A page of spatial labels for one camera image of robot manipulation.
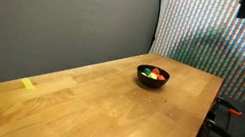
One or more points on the grey fabric backdrop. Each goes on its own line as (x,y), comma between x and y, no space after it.
(54,16)

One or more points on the black round bowl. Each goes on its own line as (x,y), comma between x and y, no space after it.
(150,83)

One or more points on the large yellow block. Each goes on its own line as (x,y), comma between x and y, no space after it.
(143,74)

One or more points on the yellow tape strip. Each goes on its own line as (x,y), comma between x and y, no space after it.
(28,83)

